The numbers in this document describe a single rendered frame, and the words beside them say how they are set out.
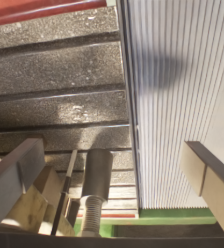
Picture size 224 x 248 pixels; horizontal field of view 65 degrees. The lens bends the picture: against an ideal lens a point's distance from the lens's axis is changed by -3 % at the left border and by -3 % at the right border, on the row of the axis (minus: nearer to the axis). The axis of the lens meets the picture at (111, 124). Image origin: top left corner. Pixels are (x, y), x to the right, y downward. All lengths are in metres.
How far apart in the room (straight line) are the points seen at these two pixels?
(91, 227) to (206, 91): 0.41
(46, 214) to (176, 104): 0.42
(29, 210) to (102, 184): 0.17
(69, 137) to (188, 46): 0.36
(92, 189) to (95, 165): 0.06
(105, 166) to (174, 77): 0.28
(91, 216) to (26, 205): 0.14
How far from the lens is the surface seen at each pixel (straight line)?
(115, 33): 0.36
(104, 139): 0.49
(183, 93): 0.49
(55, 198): 0.66
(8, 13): 0.42
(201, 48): 0.45
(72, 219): 0.82
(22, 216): 0.41
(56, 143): 0.53
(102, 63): 0.37
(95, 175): 0.47
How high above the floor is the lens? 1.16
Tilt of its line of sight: 48 degrees down
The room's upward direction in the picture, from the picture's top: 175 degrees counter-clockwise
